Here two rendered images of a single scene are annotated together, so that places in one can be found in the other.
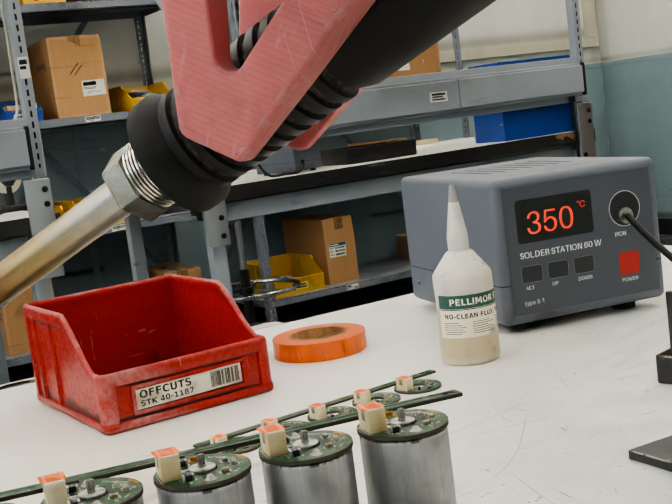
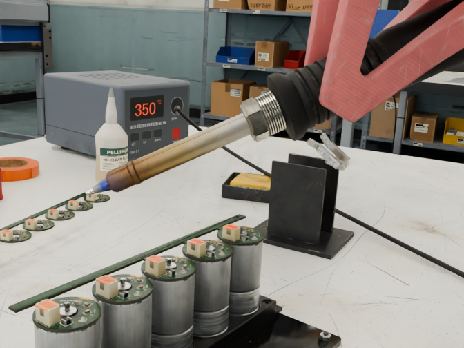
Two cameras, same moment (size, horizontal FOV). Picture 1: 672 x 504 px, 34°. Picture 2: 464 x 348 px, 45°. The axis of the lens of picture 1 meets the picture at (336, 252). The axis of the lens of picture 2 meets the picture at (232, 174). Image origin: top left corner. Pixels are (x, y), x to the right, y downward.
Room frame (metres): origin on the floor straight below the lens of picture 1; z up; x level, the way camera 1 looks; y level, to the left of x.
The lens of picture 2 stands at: (0.06, 0.15, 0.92)
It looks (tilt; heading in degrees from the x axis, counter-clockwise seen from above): 15 degrees down; 325
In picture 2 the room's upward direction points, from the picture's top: 3 degrees clockwise
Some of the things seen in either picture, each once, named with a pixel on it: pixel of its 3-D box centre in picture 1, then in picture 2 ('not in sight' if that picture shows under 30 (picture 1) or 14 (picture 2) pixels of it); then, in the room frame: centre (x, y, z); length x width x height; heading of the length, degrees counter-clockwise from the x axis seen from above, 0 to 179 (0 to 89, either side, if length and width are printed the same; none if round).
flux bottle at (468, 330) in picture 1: (461, 272); (111, 135); (0.60, -0.07, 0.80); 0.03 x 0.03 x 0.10
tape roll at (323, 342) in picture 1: (319, 342); (10, 168); (0.68, 0.02, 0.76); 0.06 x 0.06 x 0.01
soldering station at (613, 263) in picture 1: (525, 237); (117, 114); (0.73, -0.13, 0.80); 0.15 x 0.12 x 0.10; 17
